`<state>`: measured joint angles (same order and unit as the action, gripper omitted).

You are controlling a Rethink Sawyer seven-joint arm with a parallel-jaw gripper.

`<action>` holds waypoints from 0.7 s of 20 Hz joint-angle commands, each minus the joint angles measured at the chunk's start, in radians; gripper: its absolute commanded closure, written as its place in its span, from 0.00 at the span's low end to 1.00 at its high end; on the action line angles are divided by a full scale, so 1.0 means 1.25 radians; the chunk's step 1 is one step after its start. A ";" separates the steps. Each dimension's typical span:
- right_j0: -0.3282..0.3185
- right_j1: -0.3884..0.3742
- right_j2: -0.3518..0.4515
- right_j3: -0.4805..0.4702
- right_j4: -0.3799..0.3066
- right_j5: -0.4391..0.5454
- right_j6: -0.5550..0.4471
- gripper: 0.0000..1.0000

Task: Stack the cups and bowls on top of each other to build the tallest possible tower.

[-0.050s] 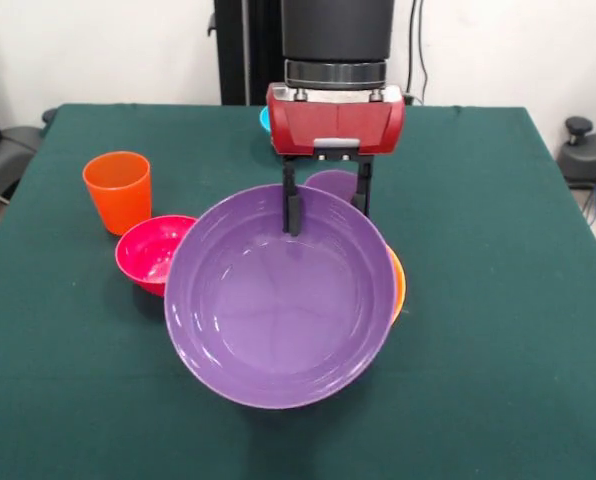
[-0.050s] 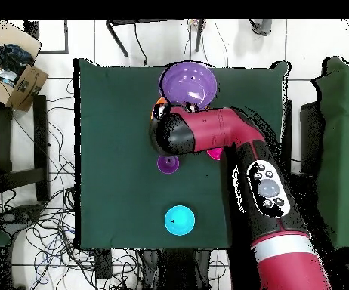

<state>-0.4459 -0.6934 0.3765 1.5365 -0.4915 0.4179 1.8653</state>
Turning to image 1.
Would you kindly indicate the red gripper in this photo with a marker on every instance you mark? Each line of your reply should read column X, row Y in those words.
column 338, row 125

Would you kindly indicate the purple cup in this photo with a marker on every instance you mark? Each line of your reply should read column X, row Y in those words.
column 333, row 182

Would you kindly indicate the yellow bowl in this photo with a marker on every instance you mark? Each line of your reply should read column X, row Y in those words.
column 399, row 285

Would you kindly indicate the purple bowl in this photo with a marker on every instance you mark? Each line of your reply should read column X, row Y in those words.
column 278, row 300

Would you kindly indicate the small light blue bowl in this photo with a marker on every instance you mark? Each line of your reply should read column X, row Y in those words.
column 264, row 120

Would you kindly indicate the dark green table cloth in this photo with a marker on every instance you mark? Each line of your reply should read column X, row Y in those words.
column 478, row 300

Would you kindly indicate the pink bowl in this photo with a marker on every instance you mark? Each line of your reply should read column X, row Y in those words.
column 148, row 250

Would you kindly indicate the orange cup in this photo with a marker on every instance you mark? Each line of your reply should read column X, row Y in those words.
column 120, row 200

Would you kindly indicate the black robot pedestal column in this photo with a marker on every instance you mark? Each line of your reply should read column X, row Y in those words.
column 248, row 50

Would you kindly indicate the black pedestal leg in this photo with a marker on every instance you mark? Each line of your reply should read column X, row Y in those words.
column 13, row 145
column 590, row 155

